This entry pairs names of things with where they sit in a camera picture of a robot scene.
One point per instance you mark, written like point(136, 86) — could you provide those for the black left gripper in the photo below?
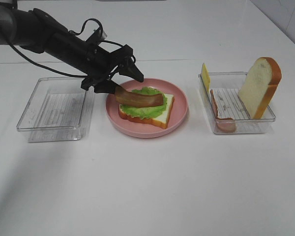
point(105, 65)

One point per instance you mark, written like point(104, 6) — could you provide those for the dark brown bacon strip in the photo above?
point(137, 100)

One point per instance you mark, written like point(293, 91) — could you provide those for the green lettuce leaf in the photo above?
point(148, 112)

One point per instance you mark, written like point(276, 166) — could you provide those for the bread slice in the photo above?
point(160, 121)
point(260, 85)

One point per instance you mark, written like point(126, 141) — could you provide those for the yellow cheese slice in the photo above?
point(205, 77)

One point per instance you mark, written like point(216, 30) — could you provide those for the pink bacon strip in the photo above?
point(226, 125)

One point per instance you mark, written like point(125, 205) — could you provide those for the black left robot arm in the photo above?
point(38, 32)

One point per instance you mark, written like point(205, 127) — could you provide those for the left clear plastic tray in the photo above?
point(57, 110)

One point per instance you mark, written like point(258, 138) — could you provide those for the clear plastic tray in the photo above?
point(225, 86)
point(57, 110)

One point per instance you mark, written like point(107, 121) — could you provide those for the pink round plate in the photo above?
point(140, 130)

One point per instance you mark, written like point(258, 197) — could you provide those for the right clear plastic tray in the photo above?
point(225, 86)

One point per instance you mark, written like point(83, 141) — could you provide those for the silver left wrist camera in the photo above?
point(99, 35)

